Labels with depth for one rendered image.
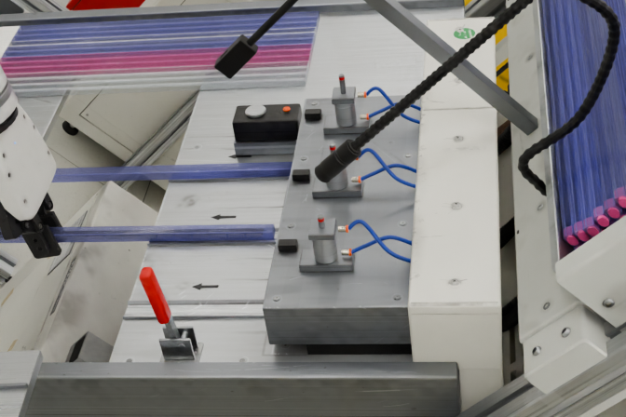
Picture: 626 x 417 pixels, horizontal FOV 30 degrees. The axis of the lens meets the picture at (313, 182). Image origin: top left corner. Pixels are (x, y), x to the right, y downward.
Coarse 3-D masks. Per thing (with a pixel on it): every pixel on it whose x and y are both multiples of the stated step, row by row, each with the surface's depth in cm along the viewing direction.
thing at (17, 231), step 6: (0, 204) 118; (0, 210) 118; (6, 210) 118; (0, 216) 118; (6, 216) 118; (12, 216) 119; (0, 222) 119; (6, 222) 119; (12, 222) 119; (18, 222) 121; (0, 228) 119; (6, 228) 119; (12, 228) 119; (18, 228) 120; (6, 234) 119; (12, 234) 119; (18, 234) 120
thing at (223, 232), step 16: (224, 224) 124; (240, 224) 123; (256, 224) 123; (272, 224) 123; (0, 240) 127; (16, 240) 126; (64, 240) 126; (80, 240) 125; (96, 240) 125; (112, 240) 125; (128, 240) 125; (144, 240) 124; (160, 240) 124; (176, 240) 124; (192, 240) 124
